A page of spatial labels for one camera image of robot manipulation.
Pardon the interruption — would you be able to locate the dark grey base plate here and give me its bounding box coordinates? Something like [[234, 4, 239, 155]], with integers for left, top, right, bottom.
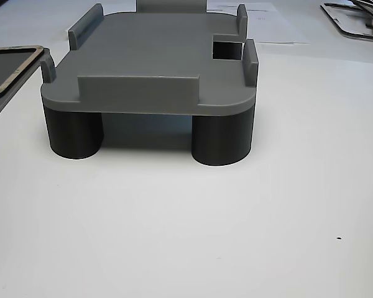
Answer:
[[0, 46, 52, 129]]

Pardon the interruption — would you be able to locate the grey holder with black legs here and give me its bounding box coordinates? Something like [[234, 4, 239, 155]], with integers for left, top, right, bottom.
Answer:
[[39, 0, 259, 168]]

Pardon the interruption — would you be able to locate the white paper sheet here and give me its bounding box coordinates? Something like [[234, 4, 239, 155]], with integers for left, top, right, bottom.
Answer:
[[206, 1, 311, 45]]

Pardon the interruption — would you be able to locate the rectangular frame with tan liner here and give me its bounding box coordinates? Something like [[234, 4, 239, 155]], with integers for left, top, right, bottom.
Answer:
[[0, 45, 46, 104]]

